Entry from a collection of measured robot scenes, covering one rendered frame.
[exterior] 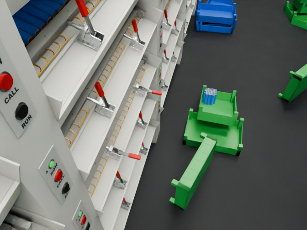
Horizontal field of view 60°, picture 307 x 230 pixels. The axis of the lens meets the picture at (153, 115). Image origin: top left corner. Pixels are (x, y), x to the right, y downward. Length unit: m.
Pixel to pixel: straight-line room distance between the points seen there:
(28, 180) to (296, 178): 1.33
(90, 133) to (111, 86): 0.15
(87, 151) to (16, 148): 0.26
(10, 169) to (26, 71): 0.11
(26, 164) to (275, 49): 2.08
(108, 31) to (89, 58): 0.09
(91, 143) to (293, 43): 2.02
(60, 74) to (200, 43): 1.78
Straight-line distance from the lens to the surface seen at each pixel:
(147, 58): 1.05
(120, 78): 0.72
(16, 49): 0.31
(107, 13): 0.60
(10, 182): 0.36
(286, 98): 1.83
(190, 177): 1.14
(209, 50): 2.10
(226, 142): 1.51
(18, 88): 0.32
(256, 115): 1.69
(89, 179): 0.72
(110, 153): 0.78
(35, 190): 0.40
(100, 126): 0.62
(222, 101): 1.70
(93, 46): 0.51
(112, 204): 0.93
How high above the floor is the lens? 1.20
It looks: 49 degrees down
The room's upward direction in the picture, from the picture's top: straight up
